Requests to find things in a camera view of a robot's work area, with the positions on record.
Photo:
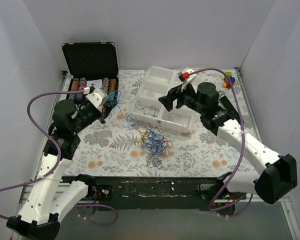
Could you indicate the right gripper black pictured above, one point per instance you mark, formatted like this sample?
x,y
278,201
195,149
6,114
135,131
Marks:
x,y
178,97

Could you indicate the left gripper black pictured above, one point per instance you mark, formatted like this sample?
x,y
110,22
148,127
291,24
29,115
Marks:
x,y
100,113

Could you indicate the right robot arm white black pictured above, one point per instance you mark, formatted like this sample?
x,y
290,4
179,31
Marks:
x,y
276,174

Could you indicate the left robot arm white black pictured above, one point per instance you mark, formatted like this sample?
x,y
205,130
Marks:
x,y
41,216

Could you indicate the white plastic compartment tray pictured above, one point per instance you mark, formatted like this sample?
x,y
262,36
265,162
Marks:
x,y
146,108

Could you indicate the playing card deck box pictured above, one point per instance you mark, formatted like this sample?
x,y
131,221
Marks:
x,y
97,83

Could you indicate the black poker chip case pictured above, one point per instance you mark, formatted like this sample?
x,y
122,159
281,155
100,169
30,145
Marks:
x,y
94,61

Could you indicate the black handheld microphone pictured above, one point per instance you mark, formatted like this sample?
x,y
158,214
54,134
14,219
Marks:
x,y
230,105

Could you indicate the colourful toy block figure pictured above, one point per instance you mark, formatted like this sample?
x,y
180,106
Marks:
x,y
227,83

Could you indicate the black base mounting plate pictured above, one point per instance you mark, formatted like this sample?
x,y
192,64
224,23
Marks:
x,y
150,193

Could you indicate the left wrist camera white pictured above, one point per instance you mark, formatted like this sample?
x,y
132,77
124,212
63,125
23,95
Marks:
x,y
96,96

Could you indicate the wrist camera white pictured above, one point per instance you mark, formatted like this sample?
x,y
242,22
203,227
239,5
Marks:
x,y
96,96
186,76

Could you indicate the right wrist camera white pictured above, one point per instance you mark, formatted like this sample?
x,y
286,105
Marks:
x,y
186,76

